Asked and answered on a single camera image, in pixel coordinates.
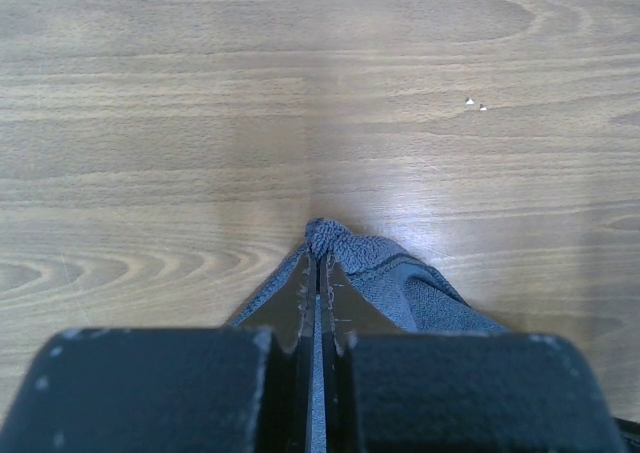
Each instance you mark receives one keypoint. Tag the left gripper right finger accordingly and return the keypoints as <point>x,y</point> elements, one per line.
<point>389,390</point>

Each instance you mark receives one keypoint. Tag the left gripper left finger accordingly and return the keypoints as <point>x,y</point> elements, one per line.
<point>241,388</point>

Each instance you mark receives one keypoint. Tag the dark blue towel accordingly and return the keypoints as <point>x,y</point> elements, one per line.
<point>413,295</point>

